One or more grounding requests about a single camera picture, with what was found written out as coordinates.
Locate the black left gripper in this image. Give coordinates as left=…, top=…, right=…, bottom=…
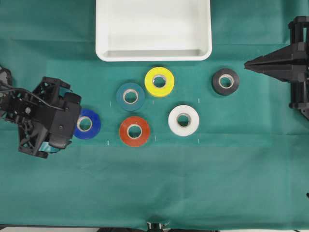
left=19, top=77, right=71, bottom=159

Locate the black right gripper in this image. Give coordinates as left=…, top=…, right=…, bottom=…
left=244, top=16, right=309, bottom=119

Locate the blue tape roll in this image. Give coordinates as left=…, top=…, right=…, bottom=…
left=73, top=108, right=101, bottom=140

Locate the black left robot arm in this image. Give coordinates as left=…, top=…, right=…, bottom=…
left=0, top=67, right=70, bottom=159

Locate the black tape roll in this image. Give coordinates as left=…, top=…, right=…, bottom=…
left=212, top=68, right=240, bottom=96

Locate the red tape roll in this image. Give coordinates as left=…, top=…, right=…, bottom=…
left=119, top=116, right=151, bottom=147

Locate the teal tape roll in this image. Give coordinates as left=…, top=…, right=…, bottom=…
left=116, top=82, right=145, bottom=112

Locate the white tape roll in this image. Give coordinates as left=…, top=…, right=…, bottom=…
left=168, top=105, right=199, bottom=137

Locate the yellow tape roll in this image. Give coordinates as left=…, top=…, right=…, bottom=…
left=144, top=67, right=175, bottom=98

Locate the white plastic tray case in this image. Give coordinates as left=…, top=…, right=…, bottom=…
left=95, top=0, right=212, bottom=62

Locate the green table cloth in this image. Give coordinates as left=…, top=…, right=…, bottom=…
left=0, top=0, right=309, bottom=230

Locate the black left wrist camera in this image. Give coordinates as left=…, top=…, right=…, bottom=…
left=49, top=92, right=82, bottom=149

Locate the black camera cable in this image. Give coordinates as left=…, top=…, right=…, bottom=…
left=0, top=81, right=67, bottom=112

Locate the black low camera mount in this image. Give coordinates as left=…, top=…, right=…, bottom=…
left=147, top=221, right=171, bottom=232

